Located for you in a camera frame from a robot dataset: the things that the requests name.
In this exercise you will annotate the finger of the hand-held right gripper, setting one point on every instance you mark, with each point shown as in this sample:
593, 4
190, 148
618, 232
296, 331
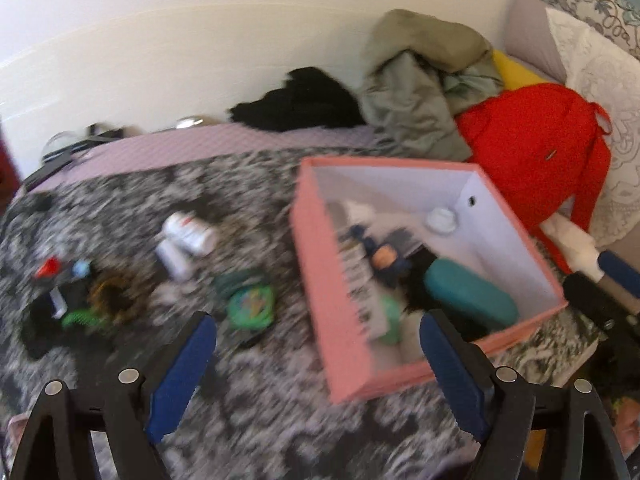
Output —
595, 302
619, 266

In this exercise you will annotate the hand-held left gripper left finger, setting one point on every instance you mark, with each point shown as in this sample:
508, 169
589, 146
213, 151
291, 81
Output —
182, 375

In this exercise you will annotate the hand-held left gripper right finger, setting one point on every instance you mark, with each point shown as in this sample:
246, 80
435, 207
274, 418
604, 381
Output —
452, 375

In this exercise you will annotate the clear flower-shaped plastic container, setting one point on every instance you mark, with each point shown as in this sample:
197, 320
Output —
412, 340

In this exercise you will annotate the teal glasses case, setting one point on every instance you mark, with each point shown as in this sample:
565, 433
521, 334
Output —
470, 295

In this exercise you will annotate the black pouch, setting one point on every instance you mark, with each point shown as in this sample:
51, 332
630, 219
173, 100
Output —
420, 285

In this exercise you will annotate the battery blister pack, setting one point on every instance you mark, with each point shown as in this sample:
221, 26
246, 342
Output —
360, 285

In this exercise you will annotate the blue figure toy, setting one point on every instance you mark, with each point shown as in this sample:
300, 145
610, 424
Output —
382, 257

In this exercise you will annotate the pink cardboard box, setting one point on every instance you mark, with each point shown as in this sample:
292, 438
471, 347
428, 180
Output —
330, 280

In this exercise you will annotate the small white round lid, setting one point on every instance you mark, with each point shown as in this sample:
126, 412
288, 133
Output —
442, 220

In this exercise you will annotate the black and white patterned blanket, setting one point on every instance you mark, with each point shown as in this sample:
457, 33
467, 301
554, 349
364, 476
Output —
260, 410

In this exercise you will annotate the green toy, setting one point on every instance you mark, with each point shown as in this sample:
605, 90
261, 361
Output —
250, 302

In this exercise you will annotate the brown hair scrunchie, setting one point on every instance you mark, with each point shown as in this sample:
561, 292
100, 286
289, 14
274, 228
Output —
120, 295

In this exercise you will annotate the green comb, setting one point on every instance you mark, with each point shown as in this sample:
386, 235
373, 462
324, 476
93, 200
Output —
85, 319

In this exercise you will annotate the small white bottle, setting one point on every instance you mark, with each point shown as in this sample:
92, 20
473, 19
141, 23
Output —
172, 260

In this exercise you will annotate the black item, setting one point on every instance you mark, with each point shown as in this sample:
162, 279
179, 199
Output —
47, 320

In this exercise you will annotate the small blue item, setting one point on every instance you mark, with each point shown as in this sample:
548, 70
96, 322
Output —
81, 269

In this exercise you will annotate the red backpack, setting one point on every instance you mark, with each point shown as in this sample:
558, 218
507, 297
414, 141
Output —
530, 145

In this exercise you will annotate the white floral pillow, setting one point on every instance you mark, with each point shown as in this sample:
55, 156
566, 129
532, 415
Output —
605, 110

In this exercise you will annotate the small red item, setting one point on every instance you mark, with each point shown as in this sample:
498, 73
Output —
47, 267

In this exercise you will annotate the yellow cloth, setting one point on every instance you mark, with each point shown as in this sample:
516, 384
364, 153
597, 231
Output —
515, 70

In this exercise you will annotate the grey-pink sofa cushion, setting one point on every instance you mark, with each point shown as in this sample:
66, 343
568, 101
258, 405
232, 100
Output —
532, 35

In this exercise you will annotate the small silver item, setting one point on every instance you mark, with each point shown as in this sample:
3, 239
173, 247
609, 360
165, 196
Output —
190, 121

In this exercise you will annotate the olive green jacket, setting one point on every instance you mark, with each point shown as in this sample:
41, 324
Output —
415, 95

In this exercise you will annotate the black clothing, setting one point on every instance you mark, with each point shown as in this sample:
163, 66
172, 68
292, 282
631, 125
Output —
300, 100

